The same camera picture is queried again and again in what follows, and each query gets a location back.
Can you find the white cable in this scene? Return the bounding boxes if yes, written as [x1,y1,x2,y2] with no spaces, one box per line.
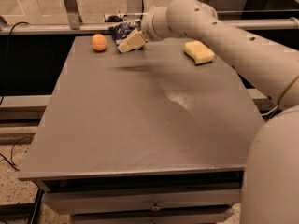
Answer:
[260,105,278,117]

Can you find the orange fruit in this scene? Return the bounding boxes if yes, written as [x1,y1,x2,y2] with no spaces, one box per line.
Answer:
[92,34,107,51]

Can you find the metal drawer knob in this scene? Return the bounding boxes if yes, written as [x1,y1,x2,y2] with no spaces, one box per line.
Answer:
[150,203,161,212]

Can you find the yellow sponge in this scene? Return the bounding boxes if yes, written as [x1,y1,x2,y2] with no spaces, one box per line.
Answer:
[184,40,215,65]

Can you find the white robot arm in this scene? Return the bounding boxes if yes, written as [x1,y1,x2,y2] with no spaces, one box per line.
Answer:
[118,0,299,224]

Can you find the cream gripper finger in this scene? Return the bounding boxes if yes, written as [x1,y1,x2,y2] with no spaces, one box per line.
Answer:
[117,29,148,53]

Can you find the black cable on floor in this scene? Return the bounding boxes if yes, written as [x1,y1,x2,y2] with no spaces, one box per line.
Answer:
[0,21,36,172]

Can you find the grey cabinet drawer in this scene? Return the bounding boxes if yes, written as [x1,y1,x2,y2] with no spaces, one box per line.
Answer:
[42,183,242,215]

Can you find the blue potato chip bag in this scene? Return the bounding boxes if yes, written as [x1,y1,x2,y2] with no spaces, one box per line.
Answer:
[108,20,141,46]

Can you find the white power strip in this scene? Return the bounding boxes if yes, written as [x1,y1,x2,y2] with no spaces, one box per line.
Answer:
[104,14,126,22]

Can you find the metal railing frame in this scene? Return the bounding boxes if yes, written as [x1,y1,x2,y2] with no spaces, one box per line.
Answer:
[0,0,299,33]

